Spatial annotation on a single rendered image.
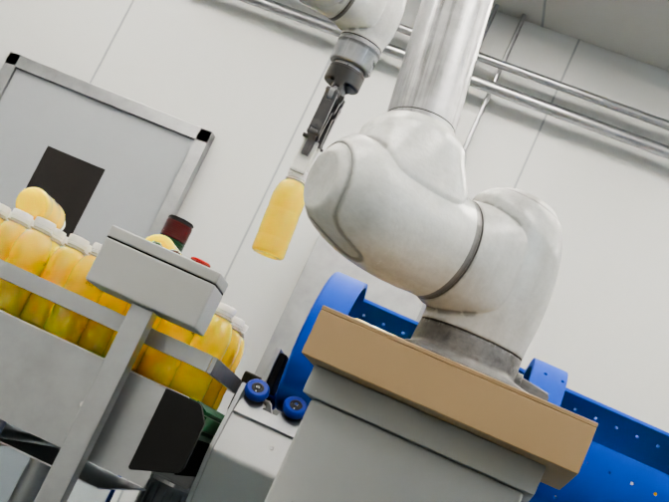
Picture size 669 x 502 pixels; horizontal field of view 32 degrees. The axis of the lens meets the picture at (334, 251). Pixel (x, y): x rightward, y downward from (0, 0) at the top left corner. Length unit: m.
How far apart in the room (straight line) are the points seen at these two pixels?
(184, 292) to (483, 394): 0.64
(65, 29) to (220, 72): 0.92
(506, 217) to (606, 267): 4.14
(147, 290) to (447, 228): 0.58
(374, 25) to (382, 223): 0.88
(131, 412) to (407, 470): 0.65
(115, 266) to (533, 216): 0.70
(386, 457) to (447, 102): 0.49
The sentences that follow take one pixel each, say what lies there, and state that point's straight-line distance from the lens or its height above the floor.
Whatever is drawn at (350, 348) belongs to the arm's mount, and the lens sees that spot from 1.43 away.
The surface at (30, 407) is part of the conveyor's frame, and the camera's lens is 2.03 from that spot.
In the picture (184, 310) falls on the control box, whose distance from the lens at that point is 1.87.
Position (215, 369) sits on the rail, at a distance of 2.02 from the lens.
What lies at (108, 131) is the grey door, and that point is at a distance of 6.18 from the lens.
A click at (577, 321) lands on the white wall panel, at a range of 5.65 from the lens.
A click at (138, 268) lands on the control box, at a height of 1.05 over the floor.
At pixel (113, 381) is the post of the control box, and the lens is 1.91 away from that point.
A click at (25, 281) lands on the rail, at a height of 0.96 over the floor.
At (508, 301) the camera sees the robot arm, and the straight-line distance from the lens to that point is 1.58.
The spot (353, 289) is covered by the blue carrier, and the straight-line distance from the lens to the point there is 2.11.
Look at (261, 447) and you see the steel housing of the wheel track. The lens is 2.05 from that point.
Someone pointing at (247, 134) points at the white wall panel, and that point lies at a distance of 6.02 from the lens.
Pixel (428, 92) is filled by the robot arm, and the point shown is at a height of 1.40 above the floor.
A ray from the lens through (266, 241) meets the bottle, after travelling 2.20.
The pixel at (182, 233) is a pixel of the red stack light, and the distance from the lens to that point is 2.60.
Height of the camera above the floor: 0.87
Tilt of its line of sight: 10 degrees up
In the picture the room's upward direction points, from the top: 25 degrees clockwise
